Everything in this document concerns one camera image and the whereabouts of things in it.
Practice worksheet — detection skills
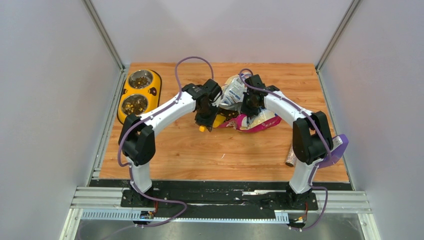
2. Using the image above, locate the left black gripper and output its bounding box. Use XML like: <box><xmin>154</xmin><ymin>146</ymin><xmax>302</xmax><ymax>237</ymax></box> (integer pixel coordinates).
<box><xmin>195</xmin><ymin>102</ymin><xmax>221</xmax><ymax>132</ymax></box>

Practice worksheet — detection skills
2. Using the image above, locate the yellow plastic scoop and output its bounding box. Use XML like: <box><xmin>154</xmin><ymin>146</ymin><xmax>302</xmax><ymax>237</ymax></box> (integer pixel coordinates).
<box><xmin>199</xmin><ymin>114</ymin><xmax>226</xmax><ymax>132</ymax></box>

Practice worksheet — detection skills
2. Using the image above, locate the pink pet food bag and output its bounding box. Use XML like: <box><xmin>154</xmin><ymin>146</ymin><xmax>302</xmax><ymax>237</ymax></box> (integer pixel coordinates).
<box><xmin>213</xmin><ymin>73</ymin><xmax>282</xmax><ymax>133</ymax></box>

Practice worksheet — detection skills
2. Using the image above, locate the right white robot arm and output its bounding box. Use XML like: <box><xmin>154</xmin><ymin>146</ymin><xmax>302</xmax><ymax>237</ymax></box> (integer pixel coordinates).
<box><xmin>241</xmin><ymin>74</ymin><xmax>333</xmax><ymax>209</ymax></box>

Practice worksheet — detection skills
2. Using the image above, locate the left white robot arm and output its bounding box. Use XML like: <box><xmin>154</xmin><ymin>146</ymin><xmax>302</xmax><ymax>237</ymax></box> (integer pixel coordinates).
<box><xmin>119</xmin><ymin>79</ymin><xmax>222</xmax><ymax>207</ymax></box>

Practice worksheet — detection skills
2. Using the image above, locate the yellow double pet bowl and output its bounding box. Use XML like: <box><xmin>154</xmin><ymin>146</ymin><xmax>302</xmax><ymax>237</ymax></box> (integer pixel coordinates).
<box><xmin>116</xmin><ymin>69</ymin><xmax>162</xmax><ymax>124</ymax></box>

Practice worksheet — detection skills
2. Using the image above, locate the glitter cylinder tube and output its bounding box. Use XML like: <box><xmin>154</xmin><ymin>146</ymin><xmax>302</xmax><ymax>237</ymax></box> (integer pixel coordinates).
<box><xmin>285</xmin><ymin>145</ymin><xmax>297</xmax><ymax>167</ymax></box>

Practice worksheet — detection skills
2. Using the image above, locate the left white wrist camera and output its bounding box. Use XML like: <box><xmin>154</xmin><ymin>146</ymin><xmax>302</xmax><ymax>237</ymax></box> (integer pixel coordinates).
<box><xmin>212</xmin><ymin>91</ymin><xmax>223</xmax><ymax>107</ymax></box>

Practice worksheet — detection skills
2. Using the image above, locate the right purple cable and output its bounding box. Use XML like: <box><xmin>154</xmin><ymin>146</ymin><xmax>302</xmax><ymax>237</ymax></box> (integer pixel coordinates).
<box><xmin>238</xmin><ymin>68</ymin><xmax>332</xmax><ymax>232</ymax></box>

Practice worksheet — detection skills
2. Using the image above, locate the purple cable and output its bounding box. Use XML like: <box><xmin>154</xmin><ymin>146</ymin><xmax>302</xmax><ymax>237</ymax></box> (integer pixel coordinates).
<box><xmin>117</xmin><ymin>56</ymin><xmax>215</xmax><ymax>229</ymax></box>
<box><xmin>238</xmin><ymin>68</ymin><xmax>332</xmax><ymax>232</ymax></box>

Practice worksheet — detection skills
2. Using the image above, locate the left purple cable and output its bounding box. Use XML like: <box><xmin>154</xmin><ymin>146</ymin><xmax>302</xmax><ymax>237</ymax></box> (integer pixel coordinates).
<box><xmin>117</xmin><ymin>56</ymin><xmax>215</xmax><ymax>229</ymax></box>

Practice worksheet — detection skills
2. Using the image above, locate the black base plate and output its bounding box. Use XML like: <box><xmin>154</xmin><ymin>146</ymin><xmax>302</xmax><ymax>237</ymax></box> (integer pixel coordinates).
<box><xmin>88</xmin><ymin>178</ymin><xmax>354</xmax><ymax>220</ymax></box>

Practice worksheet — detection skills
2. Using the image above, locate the aluminium frame rail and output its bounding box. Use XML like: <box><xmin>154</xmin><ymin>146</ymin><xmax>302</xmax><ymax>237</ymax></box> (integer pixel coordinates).
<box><xmin>60</xmin><ymin>187</ymin><xmax>380</xmax><ymax>240</ymax></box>

